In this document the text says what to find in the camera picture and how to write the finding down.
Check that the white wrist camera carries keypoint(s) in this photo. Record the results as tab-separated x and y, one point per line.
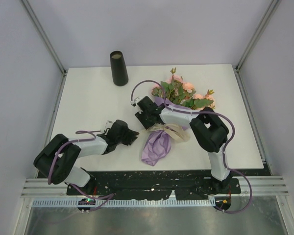
135	101
106	126

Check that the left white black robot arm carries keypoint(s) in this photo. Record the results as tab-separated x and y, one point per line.
57	160

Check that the pink flower bunch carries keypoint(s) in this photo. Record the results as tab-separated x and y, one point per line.
182	93

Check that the black conical vase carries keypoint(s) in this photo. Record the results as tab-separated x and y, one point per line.
118	68

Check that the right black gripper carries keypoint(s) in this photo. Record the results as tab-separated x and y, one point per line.
140	116

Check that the white slotted cable duct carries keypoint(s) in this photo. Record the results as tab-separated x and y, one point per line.
77	202

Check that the aluminium front rail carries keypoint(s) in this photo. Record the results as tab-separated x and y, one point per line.
261	186

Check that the left aluminium frame post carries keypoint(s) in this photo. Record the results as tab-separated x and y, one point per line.
40	30

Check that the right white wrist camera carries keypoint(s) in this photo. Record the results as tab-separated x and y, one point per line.
135	101

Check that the purple wrapping paper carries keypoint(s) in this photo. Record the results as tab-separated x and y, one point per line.
153	151

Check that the right aluminium frame post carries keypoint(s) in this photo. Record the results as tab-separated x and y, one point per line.
262	25

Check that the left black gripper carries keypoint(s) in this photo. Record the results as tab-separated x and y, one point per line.
131	133

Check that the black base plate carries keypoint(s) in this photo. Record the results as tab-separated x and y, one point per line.
157	185

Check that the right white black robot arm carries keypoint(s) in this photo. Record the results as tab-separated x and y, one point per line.
209	130

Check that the aluminium frame post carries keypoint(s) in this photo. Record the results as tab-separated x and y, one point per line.
40	30
262	25

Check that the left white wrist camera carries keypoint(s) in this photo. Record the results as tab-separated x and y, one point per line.
106	126

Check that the cream gold-lettered ribbon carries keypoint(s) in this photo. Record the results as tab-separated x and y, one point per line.
160	132

